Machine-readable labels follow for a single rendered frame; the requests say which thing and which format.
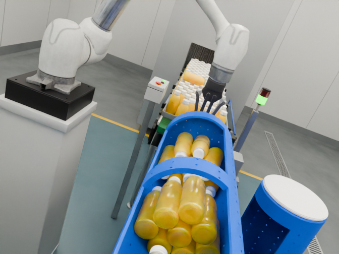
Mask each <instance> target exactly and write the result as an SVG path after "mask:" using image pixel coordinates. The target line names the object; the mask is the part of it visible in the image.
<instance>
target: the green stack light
mask: <svg viewBox="0 0 339 254"><path fill-rule="evenodd" d="M267 99H268V98H265V97H262V96H260V95H259V94H258V96H257V99H256V102H257V103H259V104H262V105H265V103H266V101H267Z"/></svg>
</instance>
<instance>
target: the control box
mask: <svg viewBox="0 0 339 254"><path fill-rule="evenodd" d="M162 80H164V79H161V78H159V77H156V76H155V77H154V78H153V79H152V80H151V81H150V82H149V83H148V87H147V89H146V92H145V95H144V99H146V100H149V101H152V102H154V103H157V104H160V102H161V101H162V99H163V97H164V96H165V93H166V90H167V87H168V84H169V81H166V80H165V83H164V84H163V83H161V84H160V85H158V84H157V83H156V81H158V82H161V81H162Z"/></svg>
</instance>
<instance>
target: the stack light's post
mask: <svg viewBox="0 0 339 254"><path fill-rule="evenodd" d="M258 113H259V112H256V111H255V110H254V109H253V110H252V112H251V114H250V116H249V118H248V120H247V122H246V124H245V127H244V129H243V131H242V133H241V135H240V137H239V139H238V141H237V143H236V145H235V147H234V149H233V151H236V152H238V153H239V151H240V149H241V147H242V145H243V143H244V141H245V139H246V137H247V135H248V133H249V131H250V129H251V127H252V125H253V123H254V121H255V119H256V117H257V115H258Z"/></svg>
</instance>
